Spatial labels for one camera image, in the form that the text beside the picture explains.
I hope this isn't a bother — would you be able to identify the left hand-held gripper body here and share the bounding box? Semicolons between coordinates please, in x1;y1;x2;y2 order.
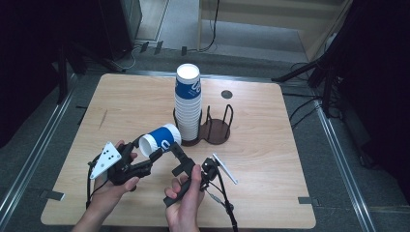
88;141;153;187

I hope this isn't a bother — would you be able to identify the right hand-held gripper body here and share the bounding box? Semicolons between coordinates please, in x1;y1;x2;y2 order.
162;153;240;208

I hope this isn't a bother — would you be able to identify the blue white single paper cup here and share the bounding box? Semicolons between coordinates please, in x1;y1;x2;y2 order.
138;123;183;160

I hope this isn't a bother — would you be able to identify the dark brown cup holder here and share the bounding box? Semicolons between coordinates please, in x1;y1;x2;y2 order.
172;103;235;147

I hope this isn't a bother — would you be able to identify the stack of white paper cups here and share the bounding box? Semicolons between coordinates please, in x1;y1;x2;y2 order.
174;63;203;142

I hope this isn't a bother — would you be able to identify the person's left hand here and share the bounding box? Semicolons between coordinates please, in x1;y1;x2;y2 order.
92;139;141;209

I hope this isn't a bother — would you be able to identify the person's right hand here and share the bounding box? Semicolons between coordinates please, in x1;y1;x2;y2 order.
163;163;207;232

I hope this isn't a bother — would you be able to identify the black metal stand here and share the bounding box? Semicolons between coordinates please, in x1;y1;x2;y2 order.
271;47;344;119
56;40;128;104

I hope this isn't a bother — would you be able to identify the black cabinet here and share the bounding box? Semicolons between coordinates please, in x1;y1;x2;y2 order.
98;0;143;62

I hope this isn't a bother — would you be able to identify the dark curtain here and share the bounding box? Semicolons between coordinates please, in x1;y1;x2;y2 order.
322;0;410;202
0;0;107;148

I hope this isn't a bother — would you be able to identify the light wooden platform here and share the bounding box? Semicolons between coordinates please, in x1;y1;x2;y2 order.
196;0;353;63

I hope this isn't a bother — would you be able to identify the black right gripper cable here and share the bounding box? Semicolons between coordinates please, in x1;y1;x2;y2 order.
203;160;240;232

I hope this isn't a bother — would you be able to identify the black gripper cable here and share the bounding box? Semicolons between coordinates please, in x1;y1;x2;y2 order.
84;154;110;210
203;160;240;232

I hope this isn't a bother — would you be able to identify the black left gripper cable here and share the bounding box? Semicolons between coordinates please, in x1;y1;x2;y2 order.
84;154;110;210

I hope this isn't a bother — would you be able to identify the grey table bracket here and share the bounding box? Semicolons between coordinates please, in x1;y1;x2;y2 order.
297;196;321;207
39;188;66;202

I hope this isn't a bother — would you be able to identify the metal floor rail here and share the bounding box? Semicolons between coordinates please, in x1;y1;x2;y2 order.
0;72;78;223
312;98;378;232

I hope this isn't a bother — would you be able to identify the white floor cable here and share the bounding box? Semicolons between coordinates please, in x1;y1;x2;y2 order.
121;43;143;72

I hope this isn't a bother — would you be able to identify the black floor cable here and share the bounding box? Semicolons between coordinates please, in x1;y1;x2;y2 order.
188;0;221;53
282;92;324;131

